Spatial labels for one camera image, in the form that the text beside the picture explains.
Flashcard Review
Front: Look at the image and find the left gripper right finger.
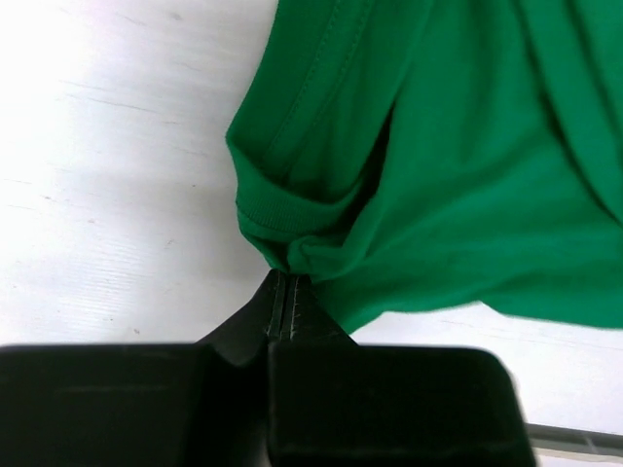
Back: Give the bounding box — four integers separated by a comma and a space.
279, 276, 355, 345

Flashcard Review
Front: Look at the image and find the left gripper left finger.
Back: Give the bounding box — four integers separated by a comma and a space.
197, 269, 288, 366

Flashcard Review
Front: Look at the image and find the green t-shirt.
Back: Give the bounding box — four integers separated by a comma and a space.
226, 1, 622, 331

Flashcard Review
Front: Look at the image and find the aluminium table rail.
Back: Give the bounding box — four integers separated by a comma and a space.
526, 424, 623, 457

